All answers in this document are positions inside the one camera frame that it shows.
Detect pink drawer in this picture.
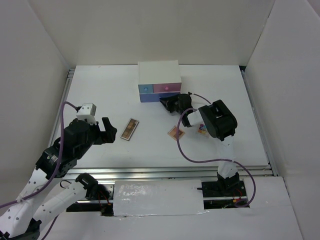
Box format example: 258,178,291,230
153,82,182,93

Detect purple bottom drawer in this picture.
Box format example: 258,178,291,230
139,92,179,103

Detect light blue small drawer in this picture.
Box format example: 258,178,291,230
138,84,154,94

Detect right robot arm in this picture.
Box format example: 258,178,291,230
159,92,241,198

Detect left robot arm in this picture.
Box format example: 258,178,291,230
0,117,117,240

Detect long brown eyeshadow palette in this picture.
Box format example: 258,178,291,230
120,118,139,141

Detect white drawer cabinet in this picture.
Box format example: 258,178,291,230
137,59,183,104

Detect square peach eyeshadow palette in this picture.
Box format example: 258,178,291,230
167,125,185,141

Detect colourful small eyeshadow palette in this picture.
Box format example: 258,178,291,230
196,123,209,137

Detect white taped cover plate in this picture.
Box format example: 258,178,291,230
113,179,205,217

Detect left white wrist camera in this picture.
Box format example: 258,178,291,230
76,103,97,125

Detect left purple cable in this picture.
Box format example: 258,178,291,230
0,101,82,240

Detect purple cable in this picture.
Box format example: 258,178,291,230
0,101,82,240
176,92,256,208

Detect aluminium front rail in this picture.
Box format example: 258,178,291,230
59,166,273,180

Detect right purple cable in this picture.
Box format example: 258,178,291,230
176,92,256,208

